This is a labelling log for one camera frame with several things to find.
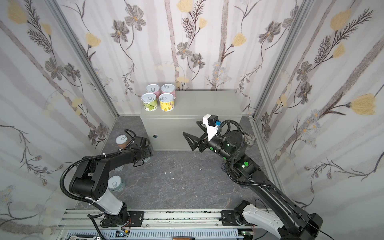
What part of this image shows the orange label can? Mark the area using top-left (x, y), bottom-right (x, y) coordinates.
top-left (115, 135), bottom-right (132, 149)

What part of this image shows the small tray of items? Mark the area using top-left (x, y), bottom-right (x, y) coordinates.
top-left (245, 132), bottom-right (256, 146)

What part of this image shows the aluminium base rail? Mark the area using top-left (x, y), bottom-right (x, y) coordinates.
top-left (56, 208), bottom-right (271, 240)

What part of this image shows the grey metal cabinet counter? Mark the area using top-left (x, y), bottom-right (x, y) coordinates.
top-left (140, 91), bottom-right (243, 151)

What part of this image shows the green label can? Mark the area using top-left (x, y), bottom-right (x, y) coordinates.
top-left (141, 93), bottom-right (158, 112)

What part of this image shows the teal label can front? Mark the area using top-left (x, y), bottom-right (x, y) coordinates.
top-left (108, 176), bottom-right (125, 192)

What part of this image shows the yellow label can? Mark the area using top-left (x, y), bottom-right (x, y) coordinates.
top-left (159, 93), bottom-right (175, 112)

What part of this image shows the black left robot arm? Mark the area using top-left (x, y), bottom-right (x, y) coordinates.
top-left (60, 129), bottom-right (153, 228)

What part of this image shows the teal label can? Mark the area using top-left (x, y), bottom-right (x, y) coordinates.
top-left (113, 166), bottom-right (124, 172)
top-left (108, 176), bottom-right (125, 192)

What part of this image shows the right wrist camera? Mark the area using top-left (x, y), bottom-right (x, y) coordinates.
top-left (203, 114), bottom-right (221, 141)

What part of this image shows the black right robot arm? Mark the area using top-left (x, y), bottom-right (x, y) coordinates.
top-left (183, 116), bottom-right (323, 240)

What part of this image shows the pink label can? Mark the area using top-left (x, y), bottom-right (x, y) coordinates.
top-left (161, 84), bottom-right (176, 98)
top-left (146, 84), bottom-right (161, 99)

